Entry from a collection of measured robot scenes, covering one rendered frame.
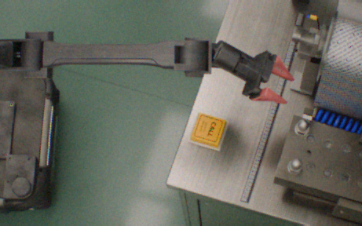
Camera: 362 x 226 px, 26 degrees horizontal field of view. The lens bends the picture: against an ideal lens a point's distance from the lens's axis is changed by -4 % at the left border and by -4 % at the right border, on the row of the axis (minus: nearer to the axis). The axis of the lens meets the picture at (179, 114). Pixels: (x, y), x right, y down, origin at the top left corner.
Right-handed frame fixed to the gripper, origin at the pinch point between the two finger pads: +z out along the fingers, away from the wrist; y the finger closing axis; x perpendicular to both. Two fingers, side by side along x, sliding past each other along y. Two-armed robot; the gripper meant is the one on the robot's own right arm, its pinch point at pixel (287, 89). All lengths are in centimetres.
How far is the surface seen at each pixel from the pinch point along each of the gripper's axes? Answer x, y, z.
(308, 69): -2.9, -9.0, 5.3
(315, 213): -9.7, 20.9, 23.0
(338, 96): 8.7, -1.2, 9.0
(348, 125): 3.0, 1.5, 17.2
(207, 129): -22.5, 9.7, -6.7
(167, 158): -115, -4, 16
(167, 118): -117, -19, 12
